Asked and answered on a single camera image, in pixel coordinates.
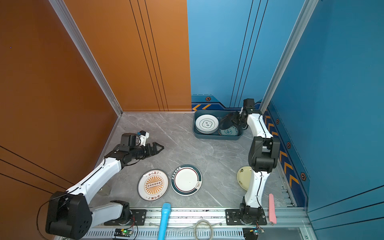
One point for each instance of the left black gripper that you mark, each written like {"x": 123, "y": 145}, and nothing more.
{"x": 154, "y": 150}

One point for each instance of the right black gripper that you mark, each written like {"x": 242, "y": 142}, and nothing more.
{"x": 243, "y": 125}

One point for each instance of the teal patterned small plate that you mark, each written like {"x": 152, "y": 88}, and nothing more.
{"x": 231, "y": 131}

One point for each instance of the white flower plate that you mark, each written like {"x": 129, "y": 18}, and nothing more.
{"x": 207, "y": 124}

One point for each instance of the large orange sunburst plate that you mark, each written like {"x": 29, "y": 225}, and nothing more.
{"x": 153, "y": 185}

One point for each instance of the white plate dark green rim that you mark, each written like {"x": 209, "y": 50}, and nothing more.
{"x": 186, "y": 180}

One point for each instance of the cream yellow plate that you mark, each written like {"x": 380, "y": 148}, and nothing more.
{"x": 244, "y": 176}

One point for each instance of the black plate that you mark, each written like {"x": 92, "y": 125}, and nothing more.
{"x": 230, "y": 120}

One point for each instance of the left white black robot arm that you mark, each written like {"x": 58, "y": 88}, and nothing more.
{"x": 69, "y": 214}

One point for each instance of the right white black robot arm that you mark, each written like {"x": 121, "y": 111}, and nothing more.
{"x": 263, "y": 158}

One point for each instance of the teal plastic bin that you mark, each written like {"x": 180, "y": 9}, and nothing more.
{"x": 216, "y": 134}

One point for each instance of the left green circuit board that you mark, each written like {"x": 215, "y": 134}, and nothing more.
{"x": 123, "y": 233}

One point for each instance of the green circuit board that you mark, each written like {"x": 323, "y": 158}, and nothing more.
{"x": 123, "y": 233}
{"x": 252, "y": 233}

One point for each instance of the right green circuit board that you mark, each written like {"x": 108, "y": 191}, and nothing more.
{"x": 252, "y": 233}

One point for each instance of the light blue handle tool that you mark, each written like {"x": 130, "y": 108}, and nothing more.
{"x": 165, "y": 213}

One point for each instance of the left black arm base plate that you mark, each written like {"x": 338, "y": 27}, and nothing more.
{"x": 138, "y": 216}

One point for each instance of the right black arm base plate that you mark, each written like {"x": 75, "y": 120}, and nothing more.
{"x": 234, "y": 218}

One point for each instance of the pink handle tool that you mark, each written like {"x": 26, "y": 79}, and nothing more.
{"x": 272, "y": 210}

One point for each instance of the aluminium frame rail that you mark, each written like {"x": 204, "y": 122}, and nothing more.
{"x": 210, "y": 224}

